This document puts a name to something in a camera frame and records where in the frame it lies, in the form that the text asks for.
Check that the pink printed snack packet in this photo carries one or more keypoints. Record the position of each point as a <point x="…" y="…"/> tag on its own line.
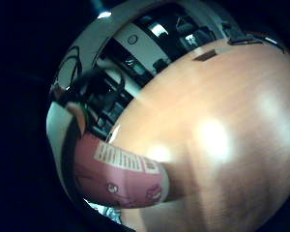
<point x="125" y="185"/>

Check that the shiny silver packet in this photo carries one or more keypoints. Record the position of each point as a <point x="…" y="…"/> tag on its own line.
<point x="109" y="213"/>

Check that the ceiling lamp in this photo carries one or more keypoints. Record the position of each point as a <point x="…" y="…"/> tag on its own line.
<point x="104" y="14"/>

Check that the black flat device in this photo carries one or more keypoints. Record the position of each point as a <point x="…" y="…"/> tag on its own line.
<point x="242" y="40"/>

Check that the round wall sign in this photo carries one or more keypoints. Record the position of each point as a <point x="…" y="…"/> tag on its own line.
<point x="132" y="39"/>

